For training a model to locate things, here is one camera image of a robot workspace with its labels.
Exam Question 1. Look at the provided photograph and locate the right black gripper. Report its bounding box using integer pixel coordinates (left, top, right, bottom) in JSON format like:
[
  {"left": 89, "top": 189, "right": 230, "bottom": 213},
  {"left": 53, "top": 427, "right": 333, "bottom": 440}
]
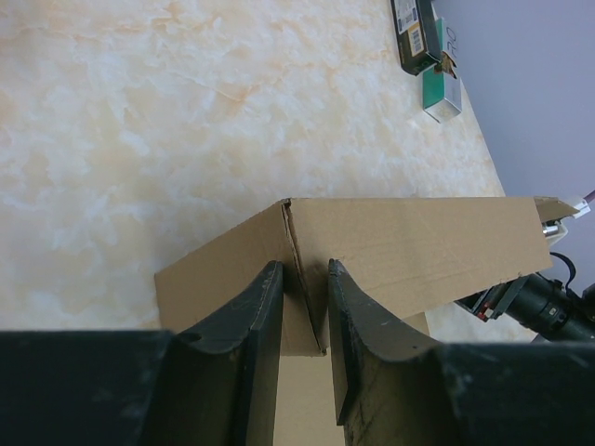
[{"left": 456, "top": 274, "right": 594, "bottom": 339}]

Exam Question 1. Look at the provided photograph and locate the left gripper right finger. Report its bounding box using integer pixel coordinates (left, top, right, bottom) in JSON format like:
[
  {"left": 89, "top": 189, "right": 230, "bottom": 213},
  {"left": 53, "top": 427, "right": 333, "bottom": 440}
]
[{"left": 328, "top": 259, "right": 594, "bottom": 445}]

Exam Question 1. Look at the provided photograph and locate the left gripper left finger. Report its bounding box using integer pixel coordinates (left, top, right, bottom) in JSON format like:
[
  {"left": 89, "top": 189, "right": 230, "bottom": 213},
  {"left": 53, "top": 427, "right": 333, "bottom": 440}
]
[{"left": 1, "top": 261, "right": 284, "bottom": 445}]

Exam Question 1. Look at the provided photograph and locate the brown cardboard box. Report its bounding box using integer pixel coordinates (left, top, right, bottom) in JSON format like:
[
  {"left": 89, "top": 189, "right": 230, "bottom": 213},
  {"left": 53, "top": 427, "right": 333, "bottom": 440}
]
[{"left": 154, "top": 195, "right": 580, "bottom": 446}]

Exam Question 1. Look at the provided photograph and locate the white silver carton box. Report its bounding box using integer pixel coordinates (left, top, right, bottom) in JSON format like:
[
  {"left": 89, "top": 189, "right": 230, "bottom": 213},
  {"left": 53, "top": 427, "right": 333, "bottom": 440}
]
[{"left": 422, "top": 18, "right": 462, "bottom": 123}]

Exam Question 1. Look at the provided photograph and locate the black carton box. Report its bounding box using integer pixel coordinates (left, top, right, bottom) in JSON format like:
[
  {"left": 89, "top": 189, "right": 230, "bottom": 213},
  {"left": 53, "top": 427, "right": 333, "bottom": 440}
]
[{"left": 390, "top": 0, "right": 442, "bottom": 76}]

